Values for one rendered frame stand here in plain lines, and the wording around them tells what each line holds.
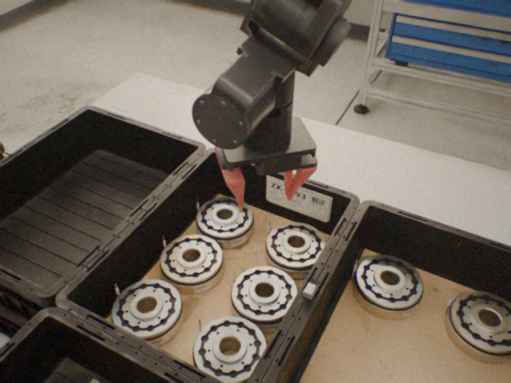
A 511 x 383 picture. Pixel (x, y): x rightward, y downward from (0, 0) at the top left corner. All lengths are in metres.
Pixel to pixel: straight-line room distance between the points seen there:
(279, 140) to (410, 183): 0.75
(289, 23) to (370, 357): 0.50
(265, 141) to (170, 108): 0.98
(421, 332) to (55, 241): 0.63
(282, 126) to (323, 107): 2.30
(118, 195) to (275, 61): 0.61
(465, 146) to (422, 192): 1.48
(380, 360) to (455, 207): 0.55
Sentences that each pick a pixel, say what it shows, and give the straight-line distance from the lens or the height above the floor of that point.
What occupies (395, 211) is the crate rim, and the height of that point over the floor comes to 0.93.
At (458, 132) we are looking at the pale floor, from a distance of 2.79.
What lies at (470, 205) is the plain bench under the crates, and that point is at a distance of 1.24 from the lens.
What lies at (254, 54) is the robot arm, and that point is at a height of 1.28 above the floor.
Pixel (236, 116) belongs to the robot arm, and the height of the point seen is 1.25.
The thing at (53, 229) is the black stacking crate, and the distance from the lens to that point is 0.97.
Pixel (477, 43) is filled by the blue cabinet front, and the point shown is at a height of 0.47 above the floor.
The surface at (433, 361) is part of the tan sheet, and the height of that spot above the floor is 0.83.
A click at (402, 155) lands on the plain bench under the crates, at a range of 1.34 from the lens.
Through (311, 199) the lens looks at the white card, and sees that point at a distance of 0.86.
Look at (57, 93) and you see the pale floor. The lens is 3.11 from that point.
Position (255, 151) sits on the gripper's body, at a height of 1.16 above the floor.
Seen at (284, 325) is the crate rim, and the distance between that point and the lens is 0.66.
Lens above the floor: 1.48
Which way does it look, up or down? 42 degrees down
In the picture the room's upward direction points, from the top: straight up
